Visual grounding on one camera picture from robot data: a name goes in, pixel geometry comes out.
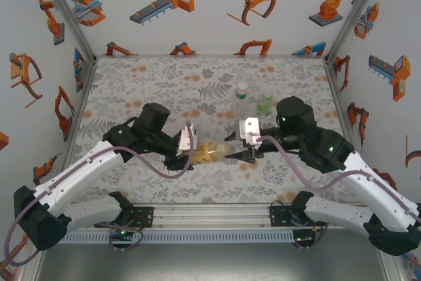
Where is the aluminium side rail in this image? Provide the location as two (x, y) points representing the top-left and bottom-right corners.
(324, 57), (362, 163)
(61, 57), (99, 172)

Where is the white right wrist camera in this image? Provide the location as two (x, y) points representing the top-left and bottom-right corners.
(237, 116), (263, 145)

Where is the aluminium back rail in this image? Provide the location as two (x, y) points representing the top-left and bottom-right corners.
(94, 53), (328, 60)

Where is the clear water bottle green label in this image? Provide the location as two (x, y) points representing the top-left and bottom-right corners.
(232, 82), (251, 120)

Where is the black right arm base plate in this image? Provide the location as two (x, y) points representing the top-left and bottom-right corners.
(269, 204), (326, 228)

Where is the short clear bottle green label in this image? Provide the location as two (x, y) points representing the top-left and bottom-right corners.
(256, 92), (274, 117)

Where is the aluminium frame post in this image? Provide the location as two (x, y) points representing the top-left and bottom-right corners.
(19, 249), (47, 281)
(34, 0), (98, 61)
(325, 0), (392, 61)
(378, 254), (407, 281)

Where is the slotted grey cable tray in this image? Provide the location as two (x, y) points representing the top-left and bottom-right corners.
(61, 230), (294, 245)

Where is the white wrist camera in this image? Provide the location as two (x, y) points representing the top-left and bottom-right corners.
(237, 116), (263, 145)
(178, 122), (200, 157)

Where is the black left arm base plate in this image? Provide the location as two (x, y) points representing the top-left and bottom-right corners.
(94, 206), (155, 229)

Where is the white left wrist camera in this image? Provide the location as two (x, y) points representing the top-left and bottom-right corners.
(178, 122), (200, 157)

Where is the floral print tablecloth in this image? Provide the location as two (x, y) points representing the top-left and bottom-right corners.
(67, 56), (364, 205)

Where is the short purple cable loop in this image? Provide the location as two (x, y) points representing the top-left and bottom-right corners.
(108, 226), (145, 254)
(293, 223), (332, 251)

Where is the aluminium front rail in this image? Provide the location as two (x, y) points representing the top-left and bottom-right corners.
(68, 202), (372, 229)

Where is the yellow tea bottle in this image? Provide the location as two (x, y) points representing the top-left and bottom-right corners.
(190, 140), (231, 166)

